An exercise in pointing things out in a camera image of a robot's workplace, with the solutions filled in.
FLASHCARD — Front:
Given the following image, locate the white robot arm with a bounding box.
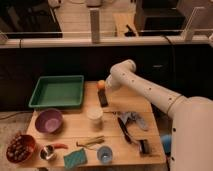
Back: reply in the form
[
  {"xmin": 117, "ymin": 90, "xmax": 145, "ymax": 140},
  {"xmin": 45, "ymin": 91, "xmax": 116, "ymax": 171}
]
[{"xmin": 106, "ymin": 59, "xmax": 213, "ymax": 171}]

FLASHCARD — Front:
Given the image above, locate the orange ball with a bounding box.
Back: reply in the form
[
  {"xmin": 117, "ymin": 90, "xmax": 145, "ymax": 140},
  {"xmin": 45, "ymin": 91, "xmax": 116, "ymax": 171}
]
[{"xmin": 97, "ymin": 80, "xmax": 105, "ymax": 90}]

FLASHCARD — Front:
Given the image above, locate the white cup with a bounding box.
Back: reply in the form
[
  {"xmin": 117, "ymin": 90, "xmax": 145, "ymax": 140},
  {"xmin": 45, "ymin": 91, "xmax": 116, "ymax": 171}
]
[{"xmin": 86, "ymin": 107, "xmax": 103, "ymax": 124}]

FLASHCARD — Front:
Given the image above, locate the green plastic tray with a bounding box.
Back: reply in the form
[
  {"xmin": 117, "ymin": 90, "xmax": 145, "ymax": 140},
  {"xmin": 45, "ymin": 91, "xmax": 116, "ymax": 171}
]
[{"xmin": 29, "ymin": 75, "xmax": 84, "ymax": 109}]

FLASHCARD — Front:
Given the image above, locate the black tool on far table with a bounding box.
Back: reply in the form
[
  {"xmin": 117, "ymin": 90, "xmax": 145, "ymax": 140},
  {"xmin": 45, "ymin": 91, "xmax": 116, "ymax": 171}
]
[{"xmin": 124, "ymin": 25, "xmax": 136, "ymax": 37}]

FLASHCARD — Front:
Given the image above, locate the purple bowl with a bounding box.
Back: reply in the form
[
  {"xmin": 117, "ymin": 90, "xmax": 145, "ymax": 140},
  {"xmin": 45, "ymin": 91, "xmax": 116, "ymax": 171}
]
[{"xmin": 35, "ymin": 108, "xmax": 63, "ymax": 133}]

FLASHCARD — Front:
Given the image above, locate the red chili pepper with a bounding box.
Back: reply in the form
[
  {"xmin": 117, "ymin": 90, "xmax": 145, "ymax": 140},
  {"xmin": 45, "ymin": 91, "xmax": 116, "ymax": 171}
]
[{"xmin": 52, "ymin": 143, "xmax": 68, "ymax": 149}]

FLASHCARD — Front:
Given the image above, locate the teal sponge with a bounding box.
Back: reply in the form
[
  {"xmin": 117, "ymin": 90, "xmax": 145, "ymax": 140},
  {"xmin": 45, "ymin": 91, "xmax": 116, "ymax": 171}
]
[{"xmin": 64, "ymin": 148, "xmax": 87, "ymax": 169}]

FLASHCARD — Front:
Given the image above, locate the small metal cup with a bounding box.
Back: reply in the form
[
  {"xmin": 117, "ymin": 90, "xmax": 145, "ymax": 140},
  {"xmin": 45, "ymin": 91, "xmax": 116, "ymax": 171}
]
[{"xmin": 40, "ymin": 145, "xmax": 56, "ymax": 161}]

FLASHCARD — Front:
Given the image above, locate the red bowl with nuts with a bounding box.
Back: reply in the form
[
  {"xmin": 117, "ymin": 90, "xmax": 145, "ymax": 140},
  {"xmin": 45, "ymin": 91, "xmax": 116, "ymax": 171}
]
[{"xmin": 6, "ymin": 134, "xmax": 36, "ymax": 164}]

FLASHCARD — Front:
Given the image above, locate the black handled brush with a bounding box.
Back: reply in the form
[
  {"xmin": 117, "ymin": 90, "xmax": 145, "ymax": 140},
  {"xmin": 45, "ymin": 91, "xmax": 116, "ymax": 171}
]
[{"xmin": 117, "ymin": 117, "xmax": 132, "ymax": 144}]

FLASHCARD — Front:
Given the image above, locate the white angled bracket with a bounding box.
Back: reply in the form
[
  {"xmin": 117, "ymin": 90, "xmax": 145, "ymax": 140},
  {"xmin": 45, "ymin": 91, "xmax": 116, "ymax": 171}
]
[{"xmin": 181, "ymin": 6, "xmax": 205, "ymax": 41}]

